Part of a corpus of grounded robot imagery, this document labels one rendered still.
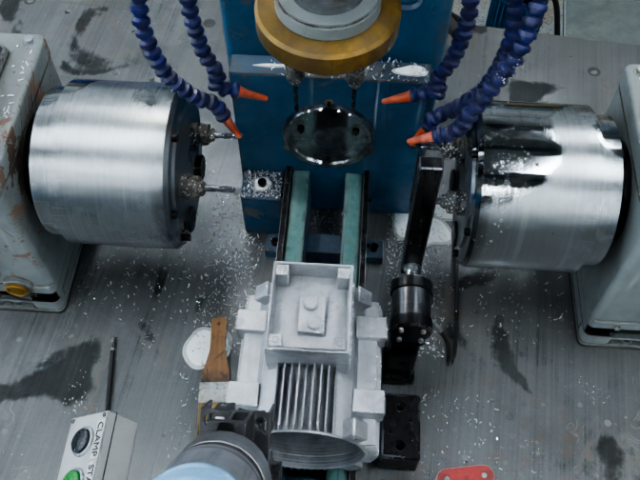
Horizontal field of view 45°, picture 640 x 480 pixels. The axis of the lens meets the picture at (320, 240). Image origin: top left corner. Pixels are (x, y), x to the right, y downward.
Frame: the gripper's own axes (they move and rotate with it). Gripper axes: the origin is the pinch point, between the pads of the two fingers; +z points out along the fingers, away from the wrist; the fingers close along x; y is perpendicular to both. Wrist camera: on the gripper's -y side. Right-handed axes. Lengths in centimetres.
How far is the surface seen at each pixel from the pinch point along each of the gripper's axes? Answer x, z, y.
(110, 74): 41, 67, 59
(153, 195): 16.9, 14.7, 30.2
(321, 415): -8.2, 1.8, 4.2
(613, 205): -46, 15, 33
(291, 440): -4.1, 15.3, -2.0
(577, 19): -89, 193, 118
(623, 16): -106, 195, 120
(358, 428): -12.7, 1.6, 3.1
